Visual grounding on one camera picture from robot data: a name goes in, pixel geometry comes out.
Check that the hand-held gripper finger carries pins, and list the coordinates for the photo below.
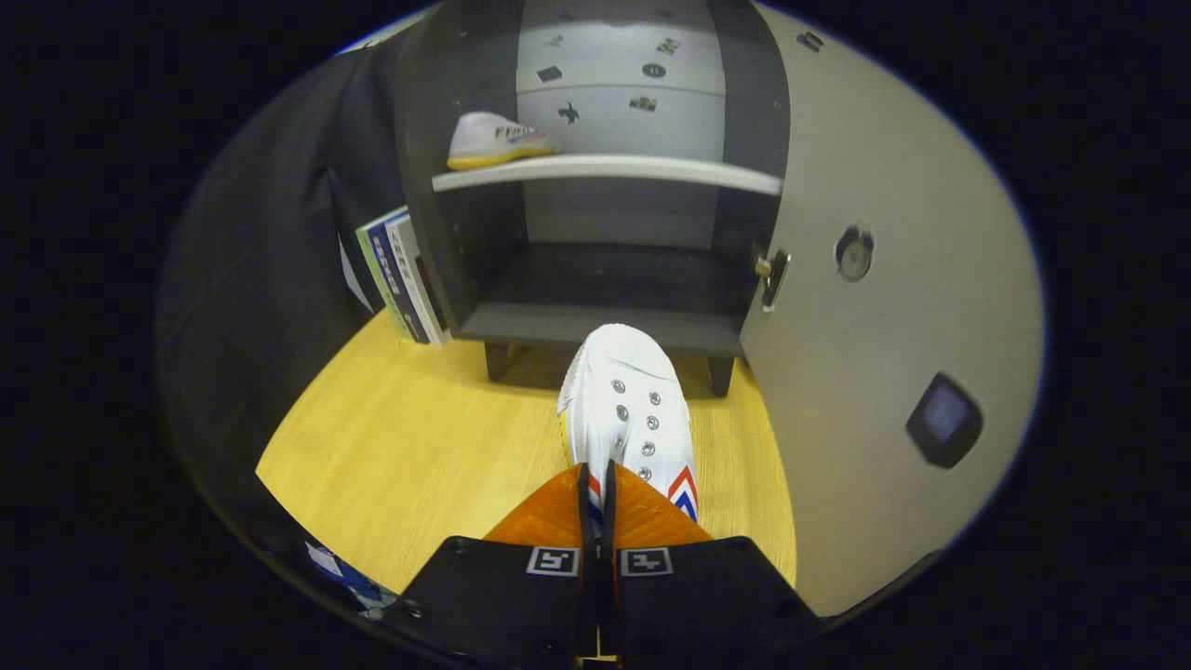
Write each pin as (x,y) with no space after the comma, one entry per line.
(586,577)
(609,577)

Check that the white shoe with striped side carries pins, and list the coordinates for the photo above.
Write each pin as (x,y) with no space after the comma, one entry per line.
(628,391)

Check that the grey shoe cabinet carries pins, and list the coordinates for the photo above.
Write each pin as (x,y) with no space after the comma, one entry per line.
(595,326)

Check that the grey shoe cabinet door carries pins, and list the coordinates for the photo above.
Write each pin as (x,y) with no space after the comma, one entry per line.
(884,372)

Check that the white shoe with yellow sole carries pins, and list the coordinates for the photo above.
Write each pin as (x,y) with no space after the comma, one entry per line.
(488,140)

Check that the metal door hinge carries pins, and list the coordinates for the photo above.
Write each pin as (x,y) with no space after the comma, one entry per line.
(774,279)

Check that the blue white printed papers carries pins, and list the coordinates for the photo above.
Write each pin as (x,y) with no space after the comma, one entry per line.
(349,577)

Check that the white-spined book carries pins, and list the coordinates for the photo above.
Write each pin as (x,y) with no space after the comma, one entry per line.
(419,270)

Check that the blue-spined book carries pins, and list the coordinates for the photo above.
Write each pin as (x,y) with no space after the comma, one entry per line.
(395,270)

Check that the white paper sheet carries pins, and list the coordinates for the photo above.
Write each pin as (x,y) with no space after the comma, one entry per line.
(354,279)

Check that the black backdrop cloth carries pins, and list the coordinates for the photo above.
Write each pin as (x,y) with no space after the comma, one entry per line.
(260,279)

